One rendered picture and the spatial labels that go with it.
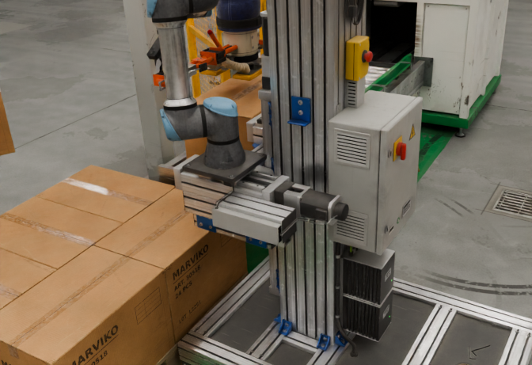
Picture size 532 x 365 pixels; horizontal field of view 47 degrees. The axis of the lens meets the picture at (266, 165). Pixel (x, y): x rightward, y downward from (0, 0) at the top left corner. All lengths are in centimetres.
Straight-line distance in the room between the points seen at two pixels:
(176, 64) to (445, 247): 211
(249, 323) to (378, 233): 86
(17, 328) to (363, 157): 137
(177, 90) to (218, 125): 18
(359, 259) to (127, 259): 96
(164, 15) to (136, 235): 113
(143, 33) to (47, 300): 200
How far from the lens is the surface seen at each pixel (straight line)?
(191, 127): 212
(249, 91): 321
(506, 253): 370
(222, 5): 303
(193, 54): 448
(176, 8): 206
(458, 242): 373
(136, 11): 400
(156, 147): 427
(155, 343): 269
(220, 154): 217
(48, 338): 237
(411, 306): 288
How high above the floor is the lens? 200
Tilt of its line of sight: 26 degrees down
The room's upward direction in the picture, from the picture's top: 3 degrees counter-clockwise
